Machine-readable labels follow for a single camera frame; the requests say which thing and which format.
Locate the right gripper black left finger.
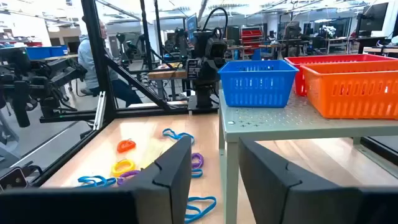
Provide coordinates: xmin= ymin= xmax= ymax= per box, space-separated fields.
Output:
xmin=0 ymin=136 xmax=193 ymax=224

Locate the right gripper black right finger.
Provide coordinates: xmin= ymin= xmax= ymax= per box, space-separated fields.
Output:
xmin=238 ymin=138 xmax=398 ymax=224

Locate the yellow coil keychain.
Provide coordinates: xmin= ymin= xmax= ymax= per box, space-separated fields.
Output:
xmin=111 ymin=159 xmax=136 ymax=178

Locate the purple coil keychain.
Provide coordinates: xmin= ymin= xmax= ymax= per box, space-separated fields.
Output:
xmin=190 ymin=152 xmax=205 ymax=170
xmin=116 ymin=169 xmax=141 ymax=187

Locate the blue plastic basket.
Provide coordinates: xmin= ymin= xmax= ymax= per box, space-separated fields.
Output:
xmin=217 ymin=59 xmax=300 ymax=108

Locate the red coil keychain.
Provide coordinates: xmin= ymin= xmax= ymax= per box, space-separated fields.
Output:
xmin=116 ymin=139 xmax=137 ymax=154

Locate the orange plastic basket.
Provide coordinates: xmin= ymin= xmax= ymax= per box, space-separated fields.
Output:
xmin=300 ymin=60 xmax=398 ymax=121

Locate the wooden desk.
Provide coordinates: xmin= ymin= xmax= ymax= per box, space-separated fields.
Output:
xmin=147 ymin=68 xmax=189 ymax=100

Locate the monitor with blue screen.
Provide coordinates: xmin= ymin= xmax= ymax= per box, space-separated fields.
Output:
xmin=185 ymin=14 xmax=198 ymax=44

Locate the red bin rack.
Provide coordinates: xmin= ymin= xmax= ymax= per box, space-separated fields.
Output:
xmin=241 ymin=28 xmax=264 ymax=55

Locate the red plastic basket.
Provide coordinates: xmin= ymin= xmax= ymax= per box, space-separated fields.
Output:
xmin=284 ymin=54 xmax=398 ymax=97

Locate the person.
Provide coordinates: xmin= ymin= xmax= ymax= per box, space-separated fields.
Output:
xmin=76 ymin=19 xmax=143 ymax=108

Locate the small blue storage bin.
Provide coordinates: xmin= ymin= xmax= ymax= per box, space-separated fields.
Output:
xmin=49 ymin=45 xmax=68 ymax=58

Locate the large blue storage bin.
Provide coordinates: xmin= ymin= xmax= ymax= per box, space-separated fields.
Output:
xmin=25 ymin=45 xmax=52 ymax=60

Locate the black computer monitor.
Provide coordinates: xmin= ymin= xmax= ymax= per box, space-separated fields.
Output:
xmin=356 ymin=2 xmax=390 ymax=34

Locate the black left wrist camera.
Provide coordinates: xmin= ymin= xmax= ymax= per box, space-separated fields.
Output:
xmin=203 ymin=36 xmax=228 ymax=60

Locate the small black camera box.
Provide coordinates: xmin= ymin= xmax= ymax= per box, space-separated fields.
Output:
xmin=0 ymin=166 xmax=29 ymax=191

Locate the silver frame bracket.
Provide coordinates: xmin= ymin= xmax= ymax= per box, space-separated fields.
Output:
xmin=93 ymin=91 xmax=107 ymax=131

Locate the black aluminium frame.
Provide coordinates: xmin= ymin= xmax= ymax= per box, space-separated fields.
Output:
xmin=30 ymin=0 xmax=220 ymax=187

